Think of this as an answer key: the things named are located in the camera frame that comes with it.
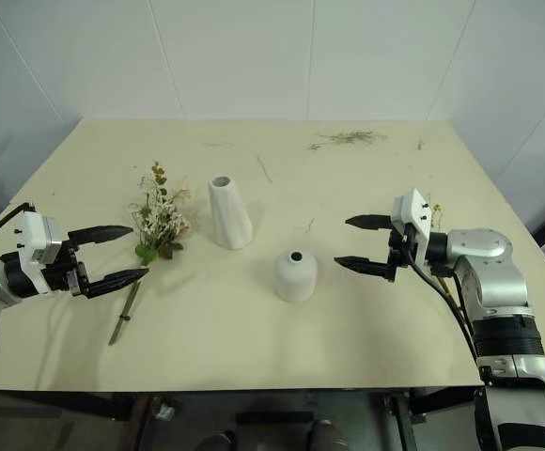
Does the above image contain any pile of dried twig scraps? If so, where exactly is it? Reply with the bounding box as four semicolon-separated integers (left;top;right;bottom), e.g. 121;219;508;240
304;129;389;152

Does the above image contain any short round white vase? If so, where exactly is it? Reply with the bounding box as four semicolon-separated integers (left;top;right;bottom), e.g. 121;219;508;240
274;249;315;304

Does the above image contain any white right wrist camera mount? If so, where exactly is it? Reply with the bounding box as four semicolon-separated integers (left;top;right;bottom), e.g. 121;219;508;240
391;188;436;270

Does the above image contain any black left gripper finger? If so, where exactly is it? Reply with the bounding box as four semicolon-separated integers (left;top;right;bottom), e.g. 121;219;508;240
84;267;151;300
67;225;135;248

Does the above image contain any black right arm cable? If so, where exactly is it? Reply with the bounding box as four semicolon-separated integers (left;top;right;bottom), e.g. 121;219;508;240
408;248;483;375

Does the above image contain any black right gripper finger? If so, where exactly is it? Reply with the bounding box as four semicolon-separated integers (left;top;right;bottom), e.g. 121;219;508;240
333;255;392;279
344;212;395;233

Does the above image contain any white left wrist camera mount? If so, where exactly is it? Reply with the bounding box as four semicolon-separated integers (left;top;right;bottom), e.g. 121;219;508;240
16;210;63;296

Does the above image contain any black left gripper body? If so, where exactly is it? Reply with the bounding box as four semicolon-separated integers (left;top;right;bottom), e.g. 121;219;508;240
41;237;91;299

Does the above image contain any tall white twisted vase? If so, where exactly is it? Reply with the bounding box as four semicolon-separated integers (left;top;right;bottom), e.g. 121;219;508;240
207;175;254;250

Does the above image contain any dried flower bouquet with stem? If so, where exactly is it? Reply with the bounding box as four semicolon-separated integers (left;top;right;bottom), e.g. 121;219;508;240
107;161;193;347

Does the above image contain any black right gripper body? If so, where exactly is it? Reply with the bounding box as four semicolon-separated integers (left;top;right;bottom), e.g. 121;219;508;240
385;223;418;285

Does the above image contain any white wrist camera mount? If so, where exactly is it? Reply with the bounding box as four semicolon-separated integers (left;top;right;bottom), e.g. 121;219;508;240
391;188;436;270
16;210;63;296

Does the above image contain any dark rounded shape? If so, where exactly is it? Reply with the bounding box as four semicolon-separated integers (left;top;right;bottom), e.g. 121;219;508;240
305;419;350;451

